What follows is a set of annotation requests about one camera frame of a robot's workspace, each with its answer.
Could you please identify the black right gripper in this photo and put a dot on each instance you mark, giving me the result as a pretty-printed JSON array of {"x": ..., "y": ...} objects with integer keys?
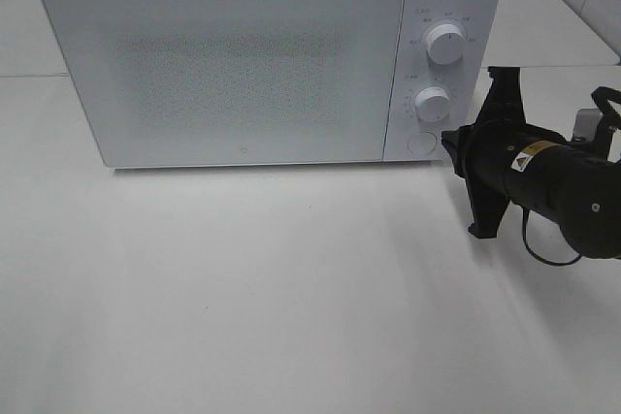
[{"x": 503, "y": 162}]

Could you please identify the round white door button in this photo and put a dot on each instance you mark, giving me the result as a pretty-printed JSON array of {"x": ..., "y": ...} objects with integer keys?
[{"x": 422, "y": 144}]

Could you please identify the white timer knob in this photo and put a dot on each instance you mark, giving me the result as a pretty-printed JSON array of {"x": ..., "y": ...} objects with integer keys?
[{"x": 432, "y": 104}]

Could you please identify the white microwave door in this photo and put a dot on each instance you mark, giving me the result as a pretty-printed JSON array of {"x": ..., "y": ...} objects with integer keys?
[{"x": 182, "y": 83}]

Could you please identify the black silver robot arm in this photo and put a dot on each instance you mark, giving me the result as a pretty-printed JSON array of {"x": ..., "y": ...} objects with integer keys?
[{"x": 589, "y": 218}]

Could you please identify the upper white power knob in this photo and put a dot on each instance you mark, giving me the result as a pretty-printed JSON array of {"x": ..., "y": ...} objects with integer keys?
[{"x": 445, "y": 42}]

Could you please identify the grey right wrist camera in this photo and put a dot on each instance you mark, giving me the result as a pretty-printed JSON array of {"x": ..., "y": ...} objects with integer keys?
[{"x": 585, "y": 125}]

